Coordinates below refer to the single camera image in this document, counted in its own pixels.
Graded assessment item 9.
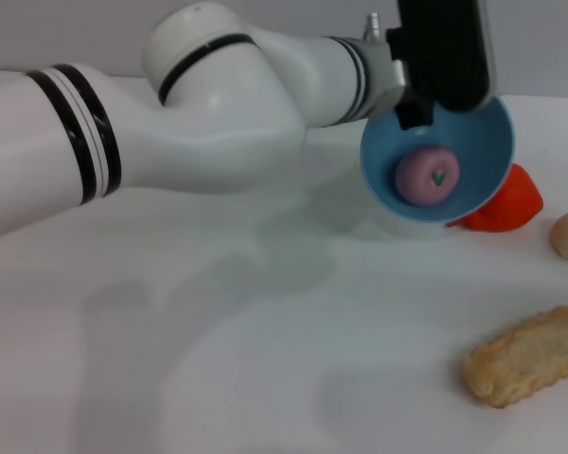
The blue bowl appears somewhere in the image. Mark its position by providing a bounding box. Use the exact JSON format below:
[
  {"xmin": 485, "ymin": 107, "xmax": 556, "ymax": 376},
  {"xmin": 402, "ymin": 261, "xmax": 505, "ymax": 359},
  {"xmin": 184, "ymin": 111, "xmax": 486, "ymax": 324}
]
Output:
[{"xmin": 359, "ymin": 96, "xmax": 517, "ymax": 226}]

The pink toy peach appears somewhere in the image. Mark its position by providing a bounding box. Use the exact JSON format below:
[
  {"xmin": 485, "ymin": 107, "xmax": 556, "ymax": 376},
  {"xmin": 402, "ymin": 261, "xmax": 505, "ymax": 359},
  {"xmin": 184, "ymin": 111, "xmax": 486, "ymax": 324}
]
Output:
[{"xmin": 394, "ymin": 147, "xmax": 460, "ymax": 207}]

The red pepper toy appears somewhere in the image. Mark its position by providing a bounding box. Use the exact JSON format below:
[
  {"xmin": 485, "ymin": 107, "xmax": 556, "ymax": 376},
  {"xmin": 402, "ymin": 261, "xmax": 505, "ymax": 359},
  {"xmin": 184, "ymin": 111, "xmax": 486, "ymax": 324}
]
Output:
[{"xmin": 446, "ymin": 163, "xmax": 545, "ymax": 235}]

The toasted bread slice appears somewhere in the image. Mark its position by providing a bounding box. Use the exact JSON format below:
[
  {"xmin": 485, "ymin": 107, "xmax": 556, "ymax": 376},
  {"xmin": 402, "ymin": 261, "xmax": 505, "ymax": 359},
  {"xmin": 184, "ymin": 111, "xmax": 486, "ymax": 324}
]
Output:
[{"xmin": 463, "ymin": 306, "xmax": 568, "ymax": 410}]

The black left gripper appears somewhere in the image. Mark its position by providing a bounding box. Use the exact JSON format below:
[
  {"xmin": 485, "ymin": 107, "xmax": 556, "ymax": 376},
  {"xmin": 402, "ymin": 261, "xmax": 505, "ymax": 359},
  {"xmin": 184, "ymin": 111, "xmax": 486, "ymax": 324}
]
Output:
[{"xmin": 394, "ymin": 93, "xmax": 437, "ymax": 132}]

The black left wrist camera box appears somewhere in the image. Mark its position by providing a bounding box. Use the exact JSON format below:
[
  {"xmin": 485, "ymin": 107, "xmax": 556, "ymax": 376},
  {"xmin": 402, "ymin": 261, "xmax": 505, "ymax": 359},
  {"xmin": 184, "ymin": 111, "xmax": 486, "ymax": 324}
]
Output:
[{"xmin": 385, "ymin": 0, "xmax": 497, "ymax": 114}]

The left arm cable with connector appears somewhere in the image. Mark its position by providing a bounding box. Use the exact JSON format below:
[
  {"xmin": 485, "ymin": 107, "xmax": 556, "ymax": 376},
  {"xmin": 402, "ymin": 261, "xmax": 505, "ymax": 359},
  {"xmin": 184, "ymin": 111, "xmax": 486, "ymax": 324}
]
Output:
[{"xmin": 362, "ymin": 12, "xmax": 385, "ymax": 44}]

